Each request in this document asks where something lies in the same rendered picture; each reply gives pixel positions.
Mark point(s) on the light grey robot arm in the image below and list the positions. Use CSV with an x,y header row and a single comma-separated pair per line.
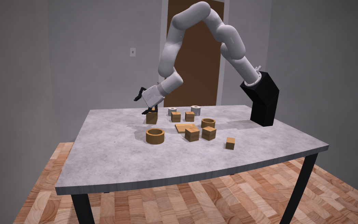
x,y
232,49

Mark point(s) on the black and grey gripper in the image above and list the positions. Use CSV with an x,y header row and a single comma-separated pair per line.
x,y
152,97

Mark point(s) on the light wooden square board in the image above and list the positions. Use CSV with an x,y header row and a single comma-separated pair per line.
x,y
181,127

